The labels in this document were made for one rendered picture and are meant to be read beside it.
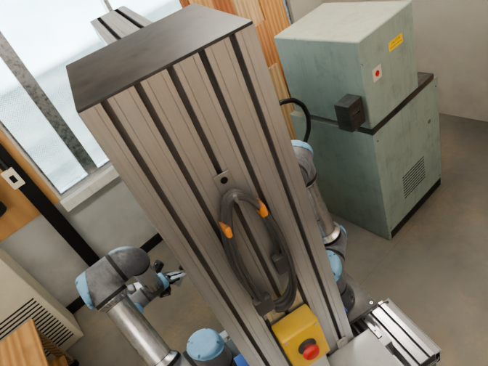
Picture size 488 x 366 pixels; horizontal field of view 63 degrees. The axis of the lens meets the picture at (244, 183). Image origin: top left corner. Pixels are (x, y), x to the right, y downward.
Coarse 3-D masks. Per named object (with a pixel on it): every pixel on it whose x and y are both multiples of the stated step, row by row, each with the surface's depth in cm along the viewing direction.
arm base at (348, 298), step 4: (348, 284) 151; (348, 288) 148; (344, 292) 145; (348, 292) 148; (352, 292) 150; (344, 296) 145; (348, 296) 146; (352, 296) 150; (344, 300) 145; (348, 300) 146; (352, 300) 148; (344, 304) 146; (348, 304) 146; (352, 304) 148; (348, 308) 147
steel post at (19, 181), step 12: (0, 144) 239; (0, 156) 241; (12, 168) 245; (12, 180) 247; (24, 180) 254; (24, 192) 256; (36, 192) 261; (36, 204) 263; (48, 204) 268; (48, 216) 270; (60, 216) 276; (60, 228) 278; (72, 228) 283; (72, 240) 286; (84, 240) 293; (84, 252) 295
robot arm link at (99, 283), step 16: (96, 272) 129; (112, 272) 129; (80, 288) 126; (96, 288) 127; (112, 288) 129; (96, 304) 128; (112, 304) 128; (128, 304) 131; (128, 320) 129; (144, 320) 131; (128, 336) 129; (144, 336) 129; (144, 352) 128; (160, 352) 129; (176, 352) 132
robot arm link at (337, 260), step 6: (330, 252) 142; (336, 252) 145; (330, 258) 140; (336, 258) 140; (342, 258) 145; (330, 264) 139; (336, 264) 138; (342, 264) 143; (336, 270) 137; (342, 270) 141; (336, 276) 138; (342, 276) 141; (336, 282) 139; (342, 282) 142; (342, 288) 143
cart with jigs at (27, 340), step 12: (24, 324) 245; (12, 336) 240; (24, 336) 236; (36, 336) 233; (0, 348) 236; (12, 348) 232; (24, 348) 229; (36, 348) 226; (48, 348) 253; (60, 348) 263; (0, 360) 228; (12, 360) 225; (24, 360) 222; (36, 360) 219; (60, 360) 259; (72, 360) 267
